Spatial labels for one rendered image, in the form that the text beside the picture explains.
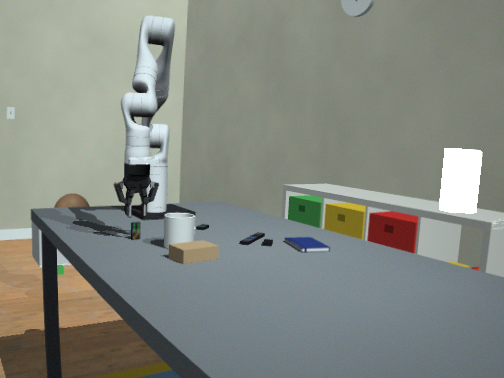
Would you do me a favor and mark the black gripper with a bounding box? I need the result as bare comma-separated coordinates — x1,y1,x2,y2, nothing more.
114,163,159,218

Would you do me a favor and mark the tan rectangular block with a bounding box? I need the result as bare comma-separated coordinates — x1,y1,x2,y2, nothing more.
169,240,219,264

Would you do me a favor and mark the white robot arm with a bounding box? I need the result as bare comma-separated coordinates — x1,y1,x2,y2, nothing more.
121,16,175,213

